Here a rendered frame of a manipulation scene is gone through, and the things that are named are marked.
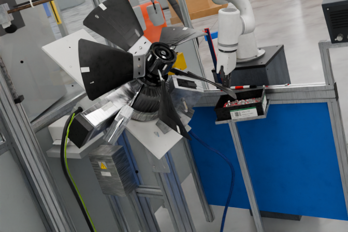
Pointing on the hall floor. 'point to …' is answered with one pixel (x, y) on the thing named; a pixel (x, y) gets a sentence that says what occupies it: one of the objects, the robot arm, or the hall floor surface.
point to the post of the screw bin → (246, 176)
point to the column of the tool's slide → (34, 158)
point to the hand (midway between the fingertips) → (226, 82)
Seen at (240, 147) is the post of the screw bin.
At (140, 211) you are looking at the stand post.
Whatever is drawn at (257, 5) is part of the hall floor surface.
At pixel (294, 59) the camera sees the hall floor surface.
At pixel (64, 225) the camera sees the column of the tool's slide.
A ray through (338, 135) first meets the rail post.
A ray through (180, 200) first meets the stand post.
